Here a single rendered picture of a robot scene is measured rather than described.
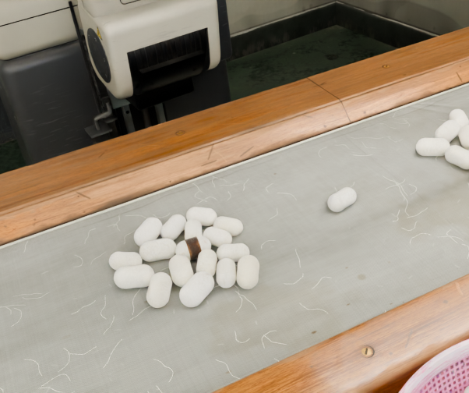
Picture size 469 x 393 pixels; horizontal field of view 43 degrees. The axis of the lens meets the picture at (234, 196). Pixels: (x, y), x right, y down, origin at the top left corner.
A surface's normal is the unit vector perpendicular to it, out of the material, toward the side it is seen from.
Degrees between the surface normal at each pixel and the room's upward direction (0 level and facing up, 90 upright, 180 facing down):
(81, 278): 0
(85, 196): 45
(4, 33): 90
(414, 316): 0
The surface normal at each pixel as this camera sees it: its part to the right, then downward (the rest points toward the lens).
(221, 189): -0.11, -0.81
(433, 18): -0.86, 0.37
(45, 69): 0.50, 0.46
